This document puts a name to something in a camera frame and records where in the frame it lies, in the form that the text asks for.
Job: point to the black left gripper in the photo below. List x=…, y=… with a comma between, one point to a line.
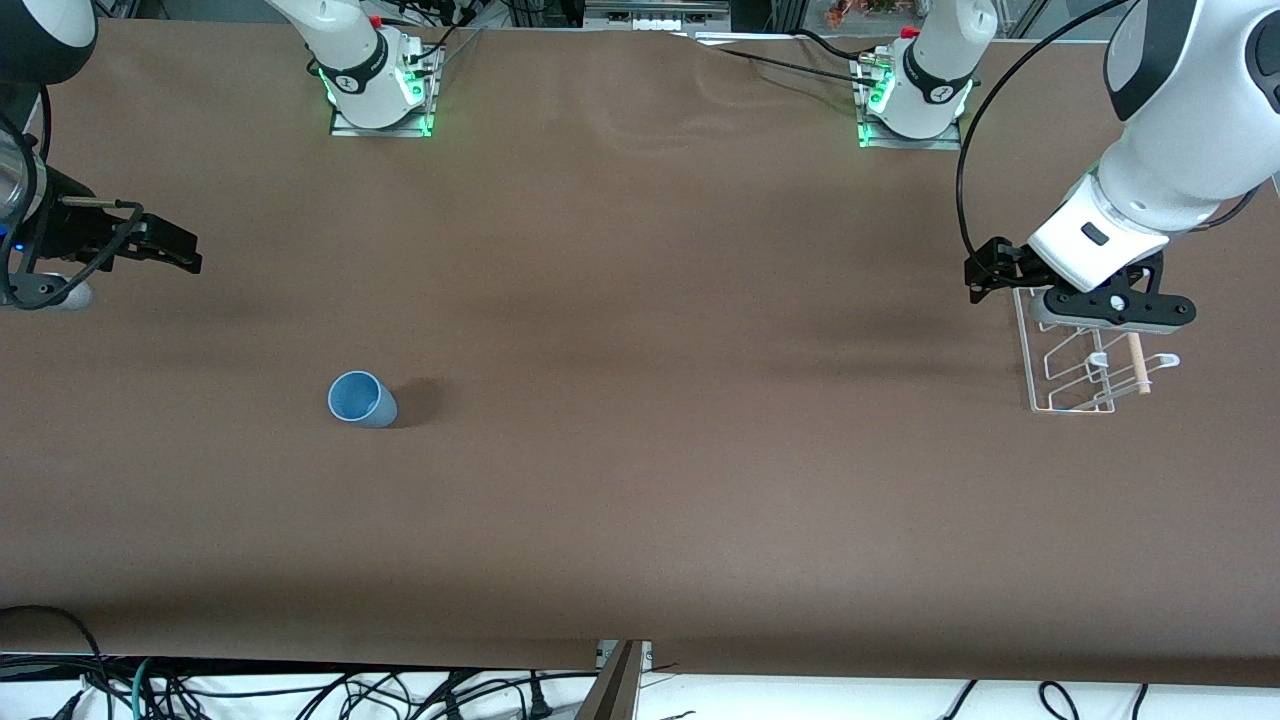
x=1003, y=263

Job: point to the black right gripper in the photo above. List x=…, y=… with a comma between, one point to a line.
x=68, y=226

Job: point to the blue plastic cup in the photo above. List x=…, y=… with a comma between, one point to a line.
x=360, y=400

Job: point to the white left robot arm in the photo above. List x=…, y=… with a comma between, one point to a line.
x=1180, y=130

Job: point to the wooden rack dowel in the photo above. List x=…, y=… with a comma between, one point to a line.
x=1138, y=365

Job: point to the orange object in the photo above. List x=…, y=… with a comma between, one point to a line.
x=850, y=12

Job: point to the brown table cover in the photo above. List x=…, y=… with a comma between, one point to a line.
x=640, y=480

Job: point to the white power strip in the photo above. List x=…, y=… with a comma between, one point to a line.
x=655, y=20

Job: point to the dark wooden beam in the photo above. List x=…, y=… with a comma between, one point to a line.
x=612, y=695

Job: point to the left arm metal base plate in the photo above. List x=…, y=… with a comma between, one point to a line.
x=910, y=143

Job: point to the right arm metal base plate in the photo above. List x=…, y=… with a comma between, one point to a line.
x=385, y=131

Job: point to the metal table bracket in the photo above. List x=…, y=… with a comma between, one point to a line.
x=603, y=652

